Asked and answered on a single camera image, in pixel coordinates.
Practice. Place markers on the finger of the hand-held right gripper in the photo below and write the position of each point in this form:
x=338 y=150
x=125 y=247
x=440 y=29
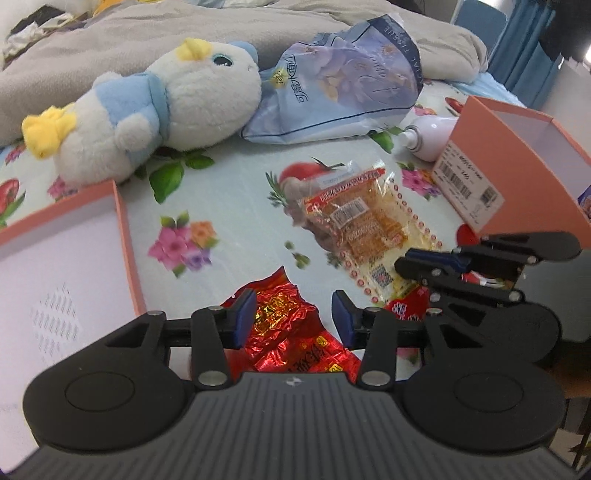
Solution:
x=425 y=265
x=508 y=251

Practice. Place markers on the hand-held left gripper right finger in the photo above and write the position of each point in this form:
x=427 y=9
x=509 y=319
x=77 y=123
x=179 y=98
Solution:
x=341 y=321

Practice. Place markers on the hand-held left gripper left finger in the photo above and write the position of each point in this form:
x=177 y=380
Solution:
x=244 y=321

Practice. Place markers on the red foil snack packet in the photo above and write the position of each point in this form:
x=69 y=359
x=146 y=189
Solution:
x=286 y=314

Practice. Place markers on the red white-patterned snack packet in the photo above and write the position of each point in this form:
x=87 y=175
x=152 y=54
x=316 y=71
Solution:
x=406 y=309

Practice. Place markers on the pink deep box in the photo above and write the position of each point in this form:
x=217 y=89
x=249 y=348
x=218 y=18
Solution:
x=508 y=152

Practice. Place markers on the red-bordered clear snack packet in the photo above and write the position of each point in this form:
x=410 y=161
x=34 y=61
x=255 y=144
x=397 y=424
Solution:
x=364 y=221

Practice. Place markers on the white pump bottle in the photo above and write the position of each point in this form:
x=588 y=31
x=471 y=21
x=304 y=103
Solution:
x=434 y=134

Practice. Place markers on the pink shallow box lid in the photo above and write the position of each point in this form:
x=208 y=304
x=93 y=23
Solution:
x=55 y=277

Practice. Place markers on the pale blue tissue packet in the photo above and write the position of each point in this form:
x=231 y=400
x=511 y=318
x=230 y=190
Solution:
x=332 y=92

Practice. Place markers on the blue curtain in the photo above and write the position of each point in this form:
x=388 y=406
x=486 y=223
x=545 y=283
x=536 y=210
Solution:
x=521 y=55

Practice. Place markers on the white blue plush toy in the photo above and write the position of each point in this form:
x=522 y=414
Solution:
x=184 y=106

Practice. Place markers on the dark hanging clothes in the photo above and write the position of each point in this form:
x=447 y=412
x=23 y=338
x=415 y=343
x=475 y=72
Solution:
x=568 y=27

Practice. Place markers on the blue chair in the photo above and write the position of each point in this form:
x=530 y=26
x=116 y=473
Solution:
x=480 y=18

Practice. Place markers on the grey duvet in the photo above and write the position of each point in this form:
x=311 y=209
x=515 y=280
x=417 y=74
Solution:
x=138 y=41

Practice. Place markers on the yellow pillow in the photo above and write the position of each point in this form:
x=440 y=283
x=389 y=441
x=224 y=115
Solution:
x=108 y=5

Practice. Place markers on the pile of clothes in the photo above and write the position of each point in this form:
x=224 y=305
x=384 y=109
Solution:
x=23 y=41

